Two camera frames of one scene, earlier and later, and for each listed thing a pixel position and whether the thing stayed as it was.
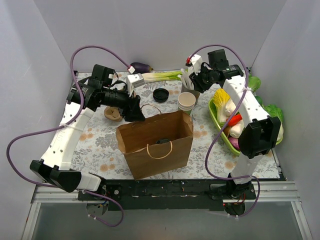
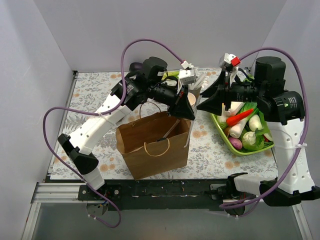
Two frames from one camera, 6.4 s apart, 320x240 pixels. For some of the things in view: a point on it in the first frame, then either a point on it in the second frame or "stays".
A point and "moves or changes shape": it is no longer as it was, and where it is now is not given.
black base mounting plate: [167, 195] stays
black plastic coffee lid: [162, 140] moves or changes shape
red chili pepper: [235, 119] stays
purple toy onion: [235, 142] stays
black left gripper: [129, 106] -> [179, 100]
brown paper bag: [157, 145] stays
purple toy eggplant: [141, 67] stays
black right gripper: [198, 78] -> [226, 89]
